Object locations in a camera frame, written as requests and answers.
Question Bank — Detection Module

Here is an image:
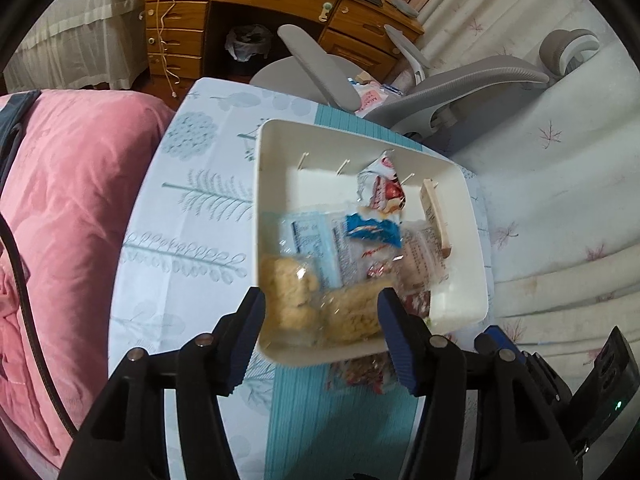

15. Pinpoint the red white snack packet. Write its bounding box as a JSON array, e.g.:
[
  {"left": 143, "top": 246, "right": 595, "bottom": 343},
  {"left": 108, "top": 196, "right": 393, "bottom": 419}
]
[{"left": 356, "top": 152, "right": 407, "bottom": 216}]

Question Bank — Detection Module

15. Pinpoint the grey office chair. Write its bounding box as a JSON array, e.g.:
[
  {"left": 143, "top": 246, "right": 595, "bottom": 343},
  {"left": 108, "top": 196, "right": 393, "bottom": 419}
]
[{"left": 250, "top": 24, "right": 601, "bottom": 157}]

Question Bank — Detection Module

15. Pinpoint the white plastic tray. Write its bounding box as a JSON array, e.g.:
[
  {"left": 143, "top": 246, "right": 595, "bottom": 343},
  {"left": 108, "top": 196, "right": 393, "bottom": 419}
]
[{"left": 254, "top": 119, "right": 491, "bottom": 363}]

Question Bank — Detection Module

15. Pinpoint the white lace bed skirt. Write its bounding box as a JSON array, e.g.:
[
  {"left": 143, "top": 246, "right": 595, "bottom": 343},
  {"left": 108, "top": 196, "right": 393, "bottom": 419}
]
[{"left": 2, "top": 0, "right": 151, "bottom": 92}]

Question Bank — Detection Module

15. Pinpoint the pink blanket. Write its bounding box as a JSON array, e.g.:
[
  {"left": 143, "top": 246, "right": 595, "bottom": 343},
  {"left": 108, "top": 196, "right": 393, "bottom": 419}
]
[{"left": 0, "top": 89, "right": 176, "bottom": 466}]

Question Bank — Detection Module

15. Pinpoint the trash bin with bag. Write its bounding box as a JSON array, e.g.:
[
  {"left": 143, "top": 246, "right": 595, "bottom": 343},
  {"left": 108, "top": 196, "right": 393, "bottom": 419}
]
[{"left": 225, "top": 25, "right": 272, "bottom": 64}]

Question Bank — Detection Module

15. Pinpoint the light blue white snack packet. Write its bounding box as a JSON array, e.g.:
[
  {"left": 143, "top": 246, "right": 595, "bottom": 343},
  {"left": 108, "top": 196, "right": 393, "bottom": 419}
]
[{"left": 277, "top": 210, "right": 351, "bottom": 291}]

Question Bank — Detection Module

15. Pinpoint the brown paper snack packet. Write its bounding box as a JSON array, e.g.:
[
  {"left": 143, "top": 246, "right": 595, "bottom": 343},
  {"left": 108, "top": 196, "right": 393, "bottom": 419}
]
[{"left": 419, "top": 178, "right": 453, "bottom": 260}]

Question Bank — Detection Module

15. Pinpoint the pink white packet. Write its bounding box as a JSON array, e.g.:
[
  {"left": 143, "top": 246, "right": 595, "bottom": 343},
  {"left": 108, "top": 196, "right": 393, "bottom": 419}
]
[{"left": 350, "top": 77, "right": 401, "bottom": 119}]

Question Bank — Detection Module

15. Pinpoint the puffed rice cracker clear bag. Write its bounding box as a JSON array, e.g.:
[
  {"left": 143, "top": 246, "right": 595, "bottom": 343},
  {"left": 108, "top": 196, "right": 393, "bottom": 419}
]
[{"left": 257, "top": 252, "right": 323, "bottom": 346}]

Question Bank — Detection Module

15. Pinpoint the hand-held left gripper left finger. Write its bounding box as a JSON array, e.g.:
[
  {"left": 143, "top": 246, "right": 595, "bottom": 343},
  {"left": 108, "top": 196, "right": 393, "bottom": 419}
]
[{"left": 57, "top": 287, "right": 268, "bottom": 480}]

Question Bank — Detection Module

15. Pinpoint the blue denim strap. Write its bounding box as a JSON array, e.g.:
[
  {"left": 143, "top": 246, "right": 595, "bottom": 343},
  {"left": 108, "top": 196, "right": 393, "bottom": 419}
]
[{"left": 0, "top": 89, "right": 44, "bottom": 191}]

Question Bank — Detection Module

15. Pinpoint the clear printed snack packet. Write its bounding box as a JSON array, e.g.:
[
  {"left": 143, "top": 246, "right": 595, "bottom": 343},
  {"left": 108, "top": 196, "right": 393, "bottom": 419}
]
[{"left": 395, "top": 225, "right": 451, "bottom": 291}]

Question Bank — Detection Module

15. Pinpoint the white cable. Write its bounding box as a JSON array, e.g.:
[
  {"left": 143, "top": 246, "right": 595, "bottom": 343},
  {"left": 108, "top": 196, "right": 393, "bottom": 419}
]
[{"left": 151, "top": 0, "right": 182, "bottom": 99}]

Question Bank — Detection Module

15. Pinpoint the small blue snack wrapper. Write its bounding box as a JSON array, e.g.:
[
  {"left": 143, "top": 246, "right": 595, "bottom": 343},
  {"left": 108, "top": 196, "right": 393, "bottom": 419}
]
[{"left": 345, "top": 212, "right": 403, "bottom": 251}]

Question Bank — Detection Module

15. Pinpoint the rice bar clear packet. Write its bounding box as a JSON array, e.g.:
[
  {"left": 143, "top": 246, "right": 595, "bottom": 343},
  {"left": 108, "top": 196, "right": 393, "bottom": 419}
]
[{"left": 315, "top": 282, "right": 388, "bottom": 346}]

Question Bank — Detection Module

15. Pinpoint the black cable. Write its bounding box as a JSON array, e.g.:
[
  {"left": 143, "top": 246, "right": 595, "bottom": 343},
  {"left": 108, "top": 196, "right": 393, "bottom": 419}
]
[{"left": 0, "top": 215, "right": 79, "bottom": 436}]

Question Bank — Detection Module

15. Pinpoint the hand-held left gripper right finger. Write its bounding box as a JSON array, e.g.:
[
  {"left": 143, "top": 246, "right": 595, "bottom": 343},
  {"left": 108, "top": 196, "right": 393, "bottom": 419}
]
[{"left": 376, "top": 287, "right": 586, "bottom": 480}]

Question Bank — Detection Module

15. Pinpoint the peanut candy packet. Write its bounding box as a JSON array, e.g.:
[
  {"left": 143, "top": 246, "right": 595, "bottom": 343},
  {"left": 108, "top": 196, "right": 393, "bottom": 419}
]
[{"left": 325, "top": 352, "right": 401, "bottom": 394}]

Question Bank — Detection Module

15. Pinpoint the small red candy wrapper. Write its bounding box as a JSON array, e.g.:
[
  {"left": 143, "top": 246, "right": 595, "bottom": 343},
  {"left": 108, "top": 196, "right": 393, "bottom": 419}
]
[{"left": 366, "top": 261, "right": 397, "bottom": 282}]

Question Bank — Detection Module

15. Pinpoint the white floral bedding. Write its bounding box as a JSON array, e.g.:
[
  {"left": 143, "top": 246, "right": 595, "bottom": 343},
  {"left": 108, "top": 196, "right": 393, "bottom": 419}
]
[{"left": 415, "top": 0, "right": 640, "bottom": 411}]

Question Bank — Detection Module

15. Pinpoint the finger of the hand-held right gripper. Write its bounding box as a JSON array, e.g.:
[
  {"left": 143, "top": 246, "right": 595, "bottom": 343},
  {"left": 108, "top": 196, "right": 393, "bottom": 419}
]
[{"left": 474, "top": 325, "right": 572, "bottom": 412}]

